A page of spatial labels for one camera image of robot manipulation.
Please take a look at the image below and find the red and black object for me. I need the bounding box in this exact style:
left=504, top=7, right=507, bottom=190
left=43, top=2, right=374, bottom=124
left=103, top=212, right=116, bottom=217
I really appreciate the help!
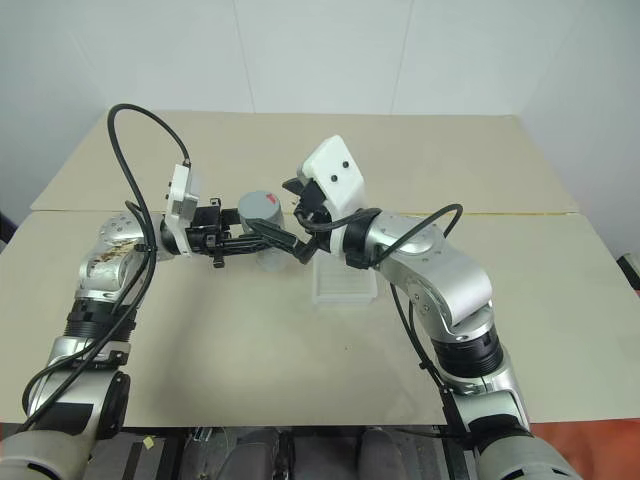
left=616, top=251, right=640, bottom=292

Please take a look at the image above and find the dark grey rounded shape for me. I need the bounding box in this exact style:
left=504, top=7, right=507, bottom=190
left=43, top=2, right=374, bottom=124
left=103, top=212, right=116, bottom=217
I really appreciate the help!
left=356, top=426, right=402, bottom=480

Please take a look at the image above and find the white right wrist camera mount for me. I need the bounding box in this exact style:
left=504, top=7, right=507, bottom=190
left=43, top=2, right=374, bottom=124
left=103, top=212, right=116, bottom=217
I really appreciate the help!
left=298, top=134, right=367, bottom=217

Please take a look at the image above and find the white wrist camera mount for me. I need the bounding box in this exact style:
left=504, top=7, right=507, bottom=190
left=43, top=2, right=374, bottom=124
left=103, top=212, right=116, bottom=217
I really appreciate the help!
left=164, top=163, right=202, bottom=257
left=298, top=134, right=367, bottom=217

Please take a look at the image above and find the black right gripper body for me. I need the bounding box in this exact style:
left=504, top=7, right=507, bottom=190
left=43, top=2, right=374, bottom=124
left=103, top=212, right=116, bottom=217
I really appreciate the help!
left=292, top=178, right=335, bottom=236

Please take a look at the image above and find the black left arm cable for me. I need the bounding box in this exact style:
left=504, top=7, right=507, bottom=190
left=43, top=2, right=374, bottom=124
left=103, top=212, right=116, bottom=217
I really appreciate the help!
left=20, top=102, right=193, bottom=432

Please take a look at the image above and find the white translucent plastic box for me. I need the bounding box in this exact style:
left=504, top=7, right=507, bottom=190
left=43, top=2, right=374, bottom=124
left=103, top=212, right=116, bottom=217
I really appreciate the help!
left=309, top=252, right=379, bottom=310

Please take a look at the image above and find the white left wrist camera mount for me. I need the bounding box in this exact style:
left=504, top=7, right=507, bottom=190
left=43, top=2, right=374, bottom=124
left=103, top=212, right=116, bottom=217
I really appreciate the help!
left=164, top=163, right=202, bottom=257

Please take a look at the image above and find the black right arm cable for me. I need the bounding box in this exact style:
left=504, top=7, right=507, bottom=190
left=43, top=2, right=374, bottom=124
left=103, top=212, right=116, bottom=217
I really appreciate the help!
left=291, top=201, right=482, bottom=443

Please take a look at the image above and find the grey cylindrical can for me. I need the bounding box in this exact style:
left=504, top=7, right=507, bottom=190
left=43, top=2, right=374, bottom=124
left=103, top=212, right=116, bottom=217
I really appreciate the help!
left=236, top=188, right=288, bottom=274

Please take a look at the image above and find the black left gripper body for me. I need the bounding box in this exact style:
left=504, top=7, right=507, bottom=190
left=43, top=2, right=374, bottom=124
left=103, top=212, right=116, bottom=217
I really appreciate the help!
left=184, top=197, right=227, bottom=270

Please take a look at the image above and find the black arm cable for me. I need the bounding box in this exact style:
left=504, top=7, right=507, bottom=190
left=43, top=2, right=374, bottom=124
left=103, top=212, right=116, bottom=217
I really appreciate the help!
left=20, top=102, right=193, bottom=432
left=291, top=201, right=482, bottom=443

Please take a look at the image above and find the dark blue object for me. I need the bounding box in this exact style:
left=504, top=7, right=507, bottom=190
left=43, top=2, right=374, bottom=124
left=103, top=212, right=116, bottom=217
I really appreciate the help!
left=0, top=206, right=18, bottom=247

